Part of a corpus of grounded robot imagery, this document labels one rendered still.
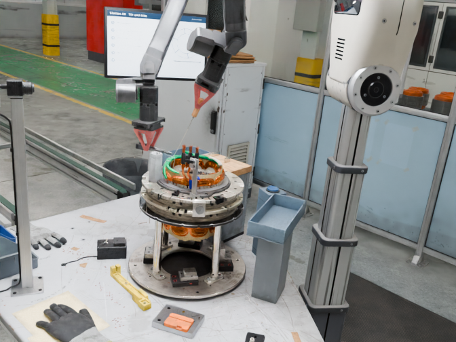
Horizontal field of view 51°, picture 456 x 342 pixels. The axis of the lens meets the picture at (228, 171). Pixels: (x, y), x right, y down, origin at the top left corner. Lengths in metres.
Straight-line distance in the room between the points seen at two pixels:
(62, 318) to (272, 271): 0.60
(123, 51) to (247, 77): 1.62
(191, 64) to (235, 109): 1.37
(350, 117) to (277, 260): 0.49
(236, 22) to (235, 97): 2.55
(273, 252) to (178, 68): 1.34
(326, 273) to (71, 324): 0.83
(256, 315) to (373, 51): 0.82
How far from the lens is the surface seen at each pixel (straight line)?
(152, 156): 1.45
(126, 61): 2.45
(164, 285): 1.51
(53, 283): 1.58
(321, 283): 1.71
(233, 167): 1.75
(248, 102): 3.93
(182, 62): 2.51
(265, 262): 1.45
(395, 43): 1.44
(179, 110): 4.08
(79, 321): 1.38
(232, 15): 1.27
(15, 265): 1.63
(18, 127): 1.37
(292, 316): 1.47
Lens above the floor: 1.62
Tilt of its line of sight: 19 degrees down
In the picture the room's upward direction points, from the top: 5 degrees clockwise
